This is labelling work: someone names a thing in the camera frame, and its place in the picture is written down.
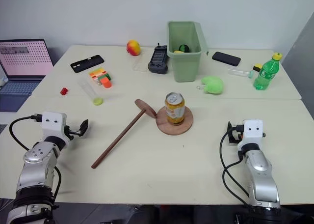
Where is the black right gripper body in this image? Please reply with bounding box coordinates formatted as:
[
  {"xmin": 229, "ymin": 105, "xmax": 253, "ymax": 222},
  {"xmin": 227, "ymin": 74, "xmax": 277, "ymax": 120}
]
[{"xmin": 230, "ymin": 124, "xmax": 244, "ymax": 144}]

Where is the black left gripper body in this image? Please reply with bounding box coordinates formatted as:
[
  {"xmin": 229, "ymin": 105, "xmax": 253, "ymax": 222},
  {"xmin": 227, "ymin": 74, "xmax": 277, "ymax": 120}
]
[{"xmin": 63, "ymin": 125, "xmax": 82, "ymax": 140}]

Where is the wooden stick with disc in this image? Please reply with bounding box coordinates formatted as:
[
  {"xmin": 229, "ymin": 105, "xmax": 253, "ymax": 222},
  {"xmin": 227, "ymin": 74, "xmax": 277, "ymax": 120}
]
[{"xmin": 91, "ymin": 98, "xmax": 157, "ymax": 170}]

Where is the round wooden coaster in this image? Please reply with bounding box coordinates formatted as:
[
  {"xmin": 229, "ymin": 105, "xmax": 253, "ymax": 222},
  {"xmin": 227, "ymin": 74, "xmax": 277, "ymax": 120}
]
[{"xmin": 155, "ymin": 106, "xmax": 194, "ymax": 136}]

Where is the clear tube with green cap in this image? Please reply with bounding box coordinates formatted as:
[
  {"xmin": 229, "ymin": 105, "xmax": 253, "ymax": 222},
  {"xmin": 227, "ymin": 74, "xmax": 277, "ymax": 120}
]
[{"xmin": 78, "ymin": 80, "xmax": 104, "ymax": 106}]

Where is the green plush toy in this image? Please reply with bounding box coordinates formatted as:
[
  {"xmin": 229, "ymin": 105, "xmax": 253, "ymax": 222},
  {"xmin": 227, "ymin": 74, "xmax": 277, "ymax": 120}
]
[{"xmin": 201, "ymin": 76, "xmax": 225, "ymax": 95}]

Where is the orange block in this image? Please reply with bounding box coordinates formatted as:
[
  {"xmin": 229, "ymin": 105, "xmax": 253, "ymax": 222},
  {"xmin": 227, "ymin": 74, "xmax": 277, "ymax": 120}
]
[{"xmin": 101, "ymin": 77, "xmax": 114, "ymax": 89}]

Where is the colourful striped block set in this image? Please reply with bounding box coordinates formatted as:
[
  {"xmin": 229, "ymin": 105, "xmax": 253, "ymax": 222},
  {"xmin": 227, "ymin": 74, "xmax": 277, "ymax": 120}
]
[{"xmin": 88, "ymin": 67, "xmax": 113, "ymax": 86}]

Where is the clear tube with teal cap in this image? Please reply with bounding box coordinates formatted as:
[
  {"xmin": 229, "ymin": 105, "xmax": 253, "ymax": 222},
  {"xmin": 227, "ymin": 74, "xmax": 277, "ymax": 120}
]
[{"xmin": 227, "ymin": 68, "xmax": 256, "ymax": 79}]

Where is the yellow drink can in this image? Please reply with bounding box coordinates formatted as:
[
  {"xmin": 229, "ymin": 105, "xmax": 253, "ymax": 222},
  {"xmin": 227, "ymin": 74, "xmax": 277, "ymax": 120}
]
[{"xmin": 164, "ymin": 91, "xmax": 185, "ymax": 126}]

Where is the green soda bottle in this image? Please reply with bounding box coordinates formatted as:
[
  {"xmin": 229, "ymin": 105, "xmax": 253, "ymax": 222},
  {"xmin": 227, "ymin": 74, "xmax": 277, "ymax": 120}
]
[{"xmin": 253, "ymin": 52, "xmax": 283, "ymax": 91}]

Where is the black smartphone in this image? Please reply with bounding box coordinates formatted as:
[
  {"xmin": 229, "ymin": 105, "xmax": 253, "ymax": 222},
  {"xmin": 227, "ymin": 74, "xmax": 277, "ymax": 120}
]
[{"xmin": 212, "ymin": 51, "xmax": 241, "ymax": 67}]

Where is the green plastic bin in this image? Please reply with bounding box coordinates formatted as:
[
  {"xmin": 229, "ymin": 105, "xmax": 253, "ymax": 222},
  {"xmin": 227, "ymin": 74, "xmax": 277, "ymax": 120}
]
[{"xmin": 167, "ymin": 20, "xmax": 209, "ymax": 83}]

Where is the open laptop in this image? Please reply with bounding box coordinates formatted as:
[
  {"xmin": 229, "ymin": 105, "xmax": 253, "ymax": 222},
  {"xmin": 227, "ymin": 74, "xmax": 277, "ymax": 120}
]
[{"xmin": 0, "ymin": 38, "xmax": 54, "ymax": 112}]

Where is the red and yellow mango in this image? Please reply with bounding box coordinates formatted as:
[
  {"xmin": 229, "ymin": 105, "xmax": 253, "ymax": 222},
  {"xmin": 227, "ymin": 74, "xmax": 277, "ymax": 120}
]
[{"xmin": 126, "ymin": 39, "xmax": 142, "ymax": 56}]

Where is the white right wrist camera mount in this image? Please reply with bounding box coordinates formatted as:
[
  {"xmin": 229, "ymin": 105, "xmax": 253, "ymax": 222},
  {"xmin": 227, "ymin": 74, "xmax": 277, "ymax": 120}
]
[{"xmin": 242, "ymin": 119, "xmax": 265, "ymax": 146}]

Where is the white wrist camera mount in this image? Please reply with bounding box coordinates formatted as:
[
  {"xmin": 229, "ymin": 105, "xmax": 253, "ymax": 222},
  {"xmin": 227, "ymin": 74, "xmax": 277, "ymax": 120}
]
[
  {"xmin": 242, "ymin": 119, "xmax": 265, "ymax": 146},
  {"xmin": 41, "ymin": 112, "xmax": 68, "ymax": 144}
]

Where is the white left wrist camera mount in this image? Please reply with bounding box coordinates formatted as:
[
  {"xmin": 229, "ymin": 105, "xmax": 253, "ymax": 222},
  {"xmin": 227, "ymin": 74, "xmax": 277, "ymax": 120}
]
[{"xmin": 41, "ymin": 112, "xmax": 68, "ymax": 144}]

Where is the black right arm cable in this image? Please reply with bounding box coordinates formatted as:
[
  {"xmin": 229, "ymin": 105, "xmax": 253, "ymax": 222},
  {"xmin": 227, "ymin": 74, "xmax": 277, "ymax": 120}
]
[{"xmin": 219, "ymin": 131, "xmax": 250, "ymax": 205}]

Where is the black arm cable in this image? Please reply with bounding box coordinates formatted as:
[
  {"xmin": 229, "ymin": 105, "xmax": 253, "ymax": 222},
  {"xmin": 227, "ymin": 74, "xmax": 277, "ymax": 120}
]
[
  {"xmin": 9, "ymin": 113, "xmax": 43, "ymax": 151},
  {"xmin": 219, "ymin": 131, "xmax": 250, "ymax": 205}
]

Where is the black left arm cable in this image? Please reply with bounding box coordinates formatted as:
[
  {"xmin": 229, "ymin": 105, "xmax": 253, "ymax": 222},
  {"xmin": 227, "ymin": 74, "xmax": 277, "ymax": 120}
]
[{"xmin": 9, "ymin": 113, "xmax": 43, "ymax": 151}]

